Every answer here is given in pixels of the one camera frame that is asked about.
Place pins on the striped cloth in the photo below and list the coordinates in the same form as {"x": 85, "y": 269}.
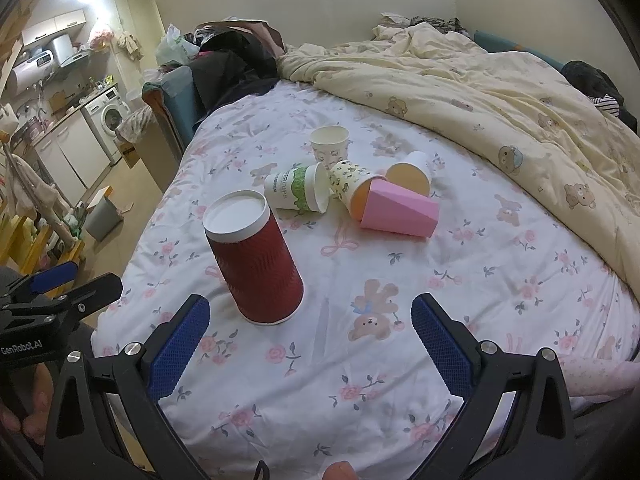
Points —
{"x": 612, "y": 106}

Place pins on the pink hanging bag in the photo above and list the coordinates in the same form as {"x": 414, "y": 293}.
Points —
{"x": 102, "y": 35}

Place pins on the white patterned paper cup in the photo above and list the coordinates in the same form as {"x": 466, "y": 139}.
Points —
{"x": 327, "y": 151}

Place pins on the white kitchen cabinet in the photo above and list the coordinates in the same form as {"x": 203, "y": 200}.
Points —
{"x": 65, "y": 155}

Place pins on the white water heater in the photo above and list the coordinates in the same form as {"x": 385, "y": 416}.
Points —
{"x": 31, "y": 67}

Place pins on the white and green paper cup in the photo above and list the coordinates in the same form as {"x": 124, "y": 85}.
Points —
{"x": 290, "y": 187}

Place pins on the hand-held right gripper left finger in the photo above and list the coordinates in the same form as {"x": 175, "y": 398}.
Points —
{"x": 181, "y": 347}

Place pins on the white cup with orange inside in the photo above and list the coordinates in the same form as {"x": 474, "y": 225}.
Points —
{"x": 407, "y": 177}

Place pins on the pink faceted cup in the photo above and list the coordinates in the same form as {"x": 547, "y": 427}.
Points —
{"x": 400, "y": 210}

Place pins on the yellow patterned paper cup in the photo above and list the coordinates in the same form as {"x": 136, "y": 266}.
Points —
{"x": 345, "y": 177}

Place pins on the crumpled patterned clothes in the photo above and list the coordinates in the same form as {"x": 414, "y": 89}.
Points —
{"x": 430, "y": 24}

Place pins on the white washing machine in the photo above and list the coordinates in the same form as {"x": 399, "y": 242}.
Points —
{"x": 107, "y": 112}

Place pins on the cream bear print blanket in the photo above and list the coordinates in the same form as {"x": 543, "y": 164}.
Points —
{"x": 450, "y": 90}

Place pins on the red ribbed paper cup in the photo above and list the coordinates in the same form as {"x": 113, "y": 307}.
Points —
{"x": 260, "y": 270}

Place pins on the teal headboard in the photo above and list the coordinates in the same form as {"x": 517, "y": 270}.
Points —
{"x": 500, "y": 42}

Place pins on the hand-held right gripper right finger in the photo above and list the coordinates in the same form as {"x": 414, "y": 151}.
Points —
{"x": 442, "y": 350}

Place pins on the yellow wooden rack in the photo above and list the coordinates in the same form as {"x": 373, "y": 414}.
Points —
{"x": 25, "y": 242}

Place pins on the white plastic bag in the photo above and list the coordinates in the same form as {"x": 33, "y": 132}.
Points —
{"x": 172, "y": 45}

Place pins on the white wall cabinets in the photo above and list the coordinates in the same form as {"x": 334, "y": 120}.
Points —
{"x": 55, "y": 24}

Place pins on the pile of dark clothes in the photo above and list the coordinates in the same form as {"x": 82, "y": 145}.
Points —
{"x": 230, "y": 65}

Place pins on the person's pink pajama leg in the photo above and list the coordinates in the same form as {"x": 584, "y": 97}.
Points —
{"x": 600, "y": 372}

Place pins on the cardboard box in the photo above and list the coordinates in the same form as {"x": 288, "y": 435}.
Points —
{"x": 128, "y": 152}

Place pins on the grey trash bin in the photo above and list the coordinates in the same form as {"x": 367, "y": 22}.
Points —
{"x": 102, "y": 216}

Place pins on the blue chair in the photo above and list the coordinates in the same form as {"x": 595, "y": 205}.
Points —
{"x": 170, "y": 97}

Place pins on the person's left hand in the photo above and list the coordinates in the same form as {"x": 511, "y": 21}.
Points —
{"x": 36, "y": 427}

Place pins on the dark garment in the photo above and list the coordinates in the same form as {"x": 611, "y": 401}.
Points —
{"x": 587, "y": 77}

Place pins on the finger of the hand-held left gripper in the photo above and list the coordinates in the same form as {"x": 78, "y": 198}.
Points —
{"x": 95, "y": 291}
{"x": 52, "y": 279}

